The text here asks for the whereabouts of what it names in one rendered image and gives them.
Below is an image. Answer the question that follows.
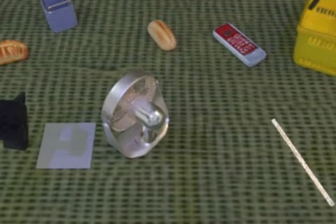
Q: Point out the grey square card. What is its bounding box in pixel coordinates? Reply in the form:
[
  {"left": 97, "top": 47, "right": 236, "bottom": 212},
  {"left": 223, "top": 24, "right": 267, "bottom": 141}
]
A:
[{"left": 35, "top": 122, "right": 97, "bottom": 169}]

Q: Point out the silver desk fan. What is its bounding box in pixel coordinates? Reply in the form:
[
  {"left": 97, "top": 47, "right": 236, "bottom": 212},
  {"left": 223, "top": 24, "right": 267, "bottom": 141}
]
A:
[{"left": 100, "top": 70, "right": 170, "bottom": 159}]

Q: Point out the scored brown bread loaf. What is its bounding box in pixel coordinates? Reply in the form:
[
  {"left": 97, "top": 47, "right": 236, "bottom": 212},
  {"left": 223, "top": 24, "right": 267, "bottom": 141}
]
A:
[{"left": 0, "top": 39, "right": 29, "bottom": 66}]

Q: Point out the blue square bin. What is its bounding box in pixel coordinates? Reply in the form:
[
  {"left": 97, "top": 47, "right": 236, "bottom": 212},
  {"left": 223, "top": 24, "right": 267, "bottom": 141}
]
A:
[{"left": 39, "top": 0, "right": 79, "bottom": 33}]

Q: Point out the oblong bread roll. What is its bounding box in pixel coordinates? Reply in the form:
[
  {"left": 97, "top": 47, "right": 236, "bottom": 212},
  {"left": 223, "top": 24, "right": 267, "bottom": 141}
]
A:
[{"left": 146, "top": 19, "right": 177, "bottom": 51}]

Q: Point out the red and white phone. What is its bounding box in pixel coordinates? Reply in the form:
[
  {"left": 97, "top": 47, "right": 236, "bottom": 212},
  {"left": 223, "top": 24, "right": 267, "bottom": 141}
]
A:
[{"left": 212, "top": 23, "right": 267, "bottom": 68}]

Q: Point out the thin white stick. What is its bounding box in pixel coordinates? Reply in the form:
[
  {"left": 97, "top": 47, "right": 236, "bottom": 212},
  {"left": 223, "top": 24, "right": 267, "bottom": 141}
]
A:
[{"left": 271, "top": 118, "right": 335, "bottom": 207}]

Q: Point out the yellow plastic basket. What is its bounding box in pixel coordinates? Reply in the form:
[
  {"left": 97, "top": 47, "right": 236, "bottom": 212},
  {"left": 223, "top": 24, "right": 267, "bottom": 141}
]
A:
[{"left": 293, "top": 0, "right": 336, "bottom": 77}]

